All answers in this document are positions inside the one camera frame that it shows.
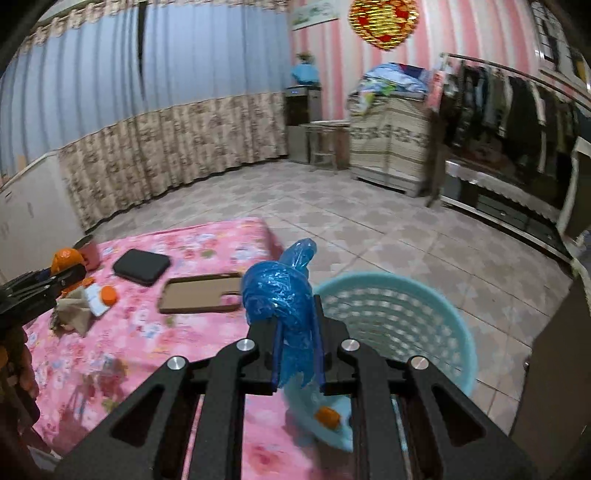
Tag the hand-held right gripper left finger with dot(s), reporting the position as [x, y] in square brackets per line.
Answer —
[278, 360]

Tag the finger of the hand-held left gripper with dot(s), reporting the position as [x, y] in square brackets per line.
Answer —
[27, 281]
[64, 281]

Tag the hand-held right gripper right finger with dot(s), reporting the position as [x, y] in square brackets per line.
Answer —
[334, 364]

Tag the orange fruit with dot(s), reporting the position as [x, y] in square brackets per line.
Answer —
[64, 259]

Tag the light blue paper box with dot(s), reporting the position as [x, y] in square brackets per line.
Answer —
[97, 300]

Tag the small orange peel piece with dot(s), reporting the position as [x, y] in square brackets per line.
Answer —
[328, 417]

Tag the blue plastic bag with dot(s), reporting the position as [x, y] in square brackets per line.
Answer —
[281, 300]

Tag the teal plastic basket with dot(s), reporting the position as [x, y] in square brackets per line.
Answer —
[415, 323]

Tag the person's left hand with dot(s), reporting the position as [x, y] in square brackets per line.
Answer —
[21, 378]

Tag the grey-green cloth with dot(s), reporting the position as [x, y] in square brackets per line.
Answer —
[74, 311]

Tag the pink mug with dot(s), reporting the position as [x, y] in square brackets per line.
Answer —
[91, 256]

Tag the white cabinet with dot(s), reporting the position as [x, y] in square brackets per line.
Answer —
[32, 212]

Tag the black pouch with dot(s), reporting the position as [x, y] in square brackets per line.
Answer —
[141, 266]

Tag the brown phone case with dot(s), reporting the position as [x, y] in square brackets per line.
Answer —
[203, 295]

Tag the pink floral tablecloth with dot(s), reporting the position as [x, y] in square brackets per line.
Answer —
[161, 350]

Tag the blue floral curtain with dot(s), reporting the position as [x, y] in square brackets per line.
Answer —
[69, 92]
[217, 83]

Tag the dark wooden cabinet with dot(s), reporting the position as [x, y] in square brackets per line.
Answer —
[554, 369]

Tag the patterned cloth covered cabinet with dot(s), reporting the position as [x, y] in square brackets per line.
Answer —
[392, 143]

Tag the grey water dispenser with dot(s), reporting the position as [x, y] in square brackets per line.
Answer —
[300, 129]

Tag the low cabinet with lace cover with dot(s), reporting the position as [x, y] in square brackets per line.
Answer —
[498, 198]

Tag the small metal stool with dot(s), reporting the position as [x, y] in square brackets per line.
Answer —
[325, 124]

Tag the blue cloth cover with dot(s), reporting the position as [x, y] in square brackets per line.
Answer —
[304, 74]

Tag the pile of folded clothes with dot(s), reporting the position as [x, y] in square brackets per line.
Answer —
[392, 81]

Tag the pink gift bag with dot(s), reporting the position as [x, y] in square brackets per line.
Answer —
[438, 90]

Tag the cloth covered television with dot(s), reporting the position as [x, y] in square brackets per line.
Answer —
[570, 184]

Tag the small potted plant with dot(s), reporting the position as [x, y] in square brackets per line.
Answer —
[304, 58]

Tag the row of hanging clothes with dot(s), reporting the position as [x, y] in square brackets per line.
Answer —
[508, 110]

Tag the metal clothes rack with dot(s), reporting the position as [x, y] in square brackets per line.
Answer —
[489, 63]

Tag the red heart wall decoration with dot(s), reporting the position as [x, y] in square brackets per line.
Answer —
[383, 23]

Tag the landscape wall picture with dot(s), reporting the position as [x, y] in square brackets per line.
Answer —
[314, 14]

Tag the framed wall picture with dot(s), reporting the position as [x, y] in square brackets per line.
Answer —
[561, 41]

